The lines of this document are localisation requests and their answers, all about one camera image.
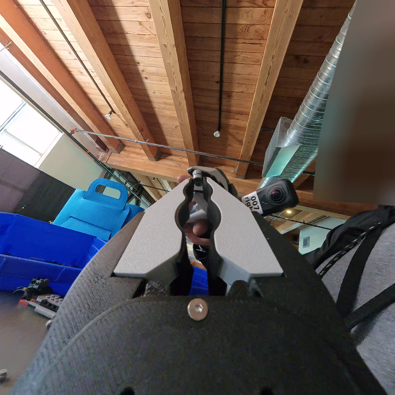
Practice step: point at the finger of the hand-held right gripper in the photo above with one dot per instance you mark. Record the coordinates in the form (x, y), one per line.
(202, 199)
(213, 174)

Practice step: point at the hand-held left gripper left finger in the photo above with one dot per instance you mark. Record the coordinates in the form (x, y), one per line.
(151, 247)

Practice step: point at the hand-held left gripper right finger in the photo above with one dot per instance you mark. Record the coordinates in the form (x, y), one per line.
(243, 247)

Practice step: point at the blue plastic bin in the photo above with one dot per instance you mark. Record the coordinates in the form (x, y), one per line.
(46, 234)

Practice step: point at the grey toy brick model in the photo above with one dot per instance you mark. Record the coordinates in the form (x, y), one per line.
(40, 296)

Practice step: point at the person's right forearm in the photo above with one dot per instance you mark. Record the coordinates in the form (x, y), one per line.
(199, 251)

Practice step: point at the person's right hand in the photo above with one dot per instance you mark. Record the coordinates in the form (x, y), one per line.
(200, 230)

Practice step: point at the blue felt bag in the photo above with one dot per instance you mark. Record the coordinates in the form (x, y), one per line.
(98, 213)

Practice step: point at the pile of red black toy bricks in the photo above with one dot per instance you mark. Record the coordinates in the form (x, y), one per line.
(40, 261)

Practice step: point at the black monitor screen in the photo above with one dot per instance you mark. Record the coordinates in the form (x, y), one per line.
(46, 197)

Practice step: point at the silver ventilation duct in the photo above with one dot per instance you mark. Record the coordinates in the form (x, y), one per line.
(308, 123)

